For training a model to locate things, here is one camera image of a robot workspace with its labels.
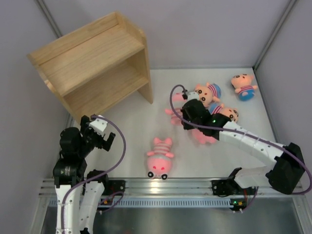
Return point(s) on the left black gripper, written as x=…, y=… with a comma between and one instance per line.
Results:
x=102, y=143

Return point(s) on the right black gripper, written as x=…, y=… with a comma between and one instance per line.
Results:
x=187, y=126

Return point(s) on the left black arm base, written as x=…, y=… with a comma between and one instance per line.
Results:
x=113, y=186

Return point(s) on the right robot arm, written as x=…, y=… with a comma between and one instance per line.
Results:
x=283, y=165

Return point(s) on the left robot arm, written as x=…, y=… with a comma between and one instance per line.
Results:
x=78, y=193

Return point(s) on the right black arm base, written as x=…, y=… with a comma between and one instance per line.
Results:
x=225, y=187

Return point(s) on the wooden two-tier shelf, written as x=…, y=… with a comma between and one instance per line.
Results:
x=96, y=66

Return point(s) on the boy plush lower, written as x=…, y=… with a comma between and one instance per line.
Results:
x=232, y=113

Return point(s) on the boy plush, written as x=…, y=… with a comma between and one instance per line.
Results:
x=243, y=86
x=208, y=93
x=232, y=113

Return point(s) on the boy plush near centre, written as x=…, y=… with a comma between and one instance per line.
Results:
x=208, y=93

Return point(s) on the boy plush far right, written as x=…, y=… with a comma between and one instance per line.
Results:
x=243, y=86

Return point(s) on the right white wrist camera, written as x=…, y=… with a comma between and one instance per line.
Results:
x=190, y=95

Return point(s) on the aluminium mounting rail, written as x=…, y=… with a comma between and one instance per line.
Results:
x=146, y=187

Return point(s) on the slotted white cable duct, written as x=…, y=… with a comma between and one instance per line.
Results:
x=135, y=202

